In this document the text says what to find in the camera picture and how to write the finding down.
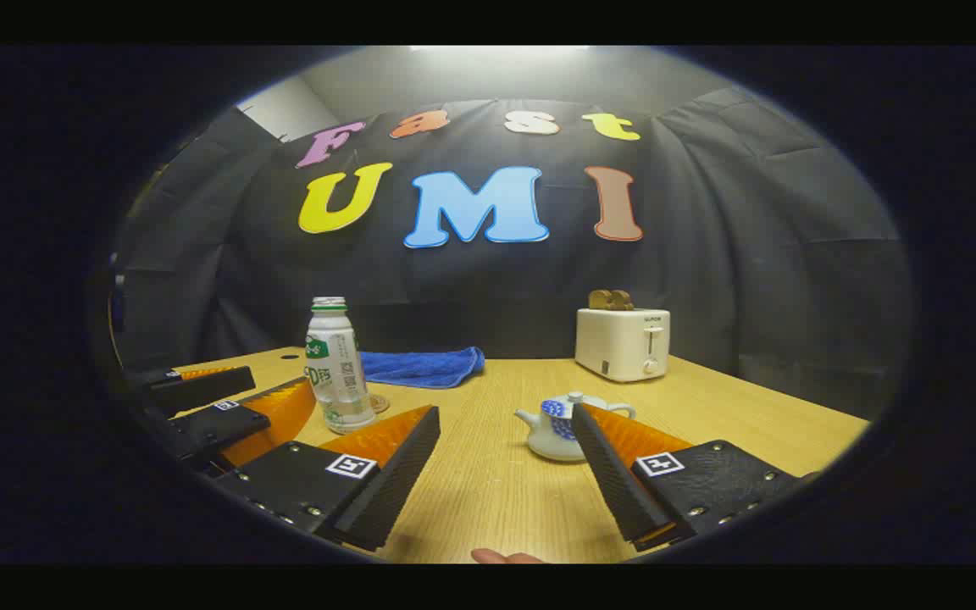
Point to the brown toast slice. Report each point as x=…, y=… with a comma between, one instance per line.
x=623, y=301
x=599, y=300

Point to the white water bottle green label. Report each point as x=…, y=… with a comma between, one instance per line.
x=337, y=373

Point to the blue towel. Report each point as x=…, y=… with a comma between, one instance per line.
x=420, y=366

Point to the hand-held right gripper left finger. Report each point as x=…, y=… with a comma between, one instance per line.
x=395, y=483

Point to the cream white toaster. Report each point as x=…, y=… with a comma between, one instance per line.
x=611, y=343

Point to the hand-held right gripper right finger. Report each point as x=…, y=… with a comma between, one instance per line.
x=611, y=483

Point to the white teacup lid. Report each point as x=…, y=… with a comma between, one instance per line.
x=574, y=398

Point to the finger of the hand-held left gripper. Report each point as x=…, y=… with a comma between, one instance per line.
x=200, y=388
x=217, y=428

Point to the white blue floral teacup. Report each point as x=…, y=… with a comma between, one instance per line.
x=549, y=440

